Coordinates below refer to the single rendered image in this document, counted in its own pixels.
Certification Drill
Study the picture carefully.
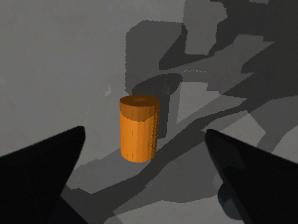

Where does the orange knob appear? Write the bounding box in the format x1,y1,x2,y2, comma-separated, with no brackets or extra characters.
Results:
120,95,160,162

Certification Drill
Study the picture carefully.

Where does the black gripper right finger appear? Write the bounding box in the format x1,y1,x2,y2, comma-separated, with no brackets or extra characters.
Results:
205,129,298,224

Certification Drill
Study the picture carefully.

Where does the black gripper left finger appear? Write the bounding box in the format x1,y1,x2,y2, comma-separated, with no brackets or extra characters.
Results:
0,126,85,224

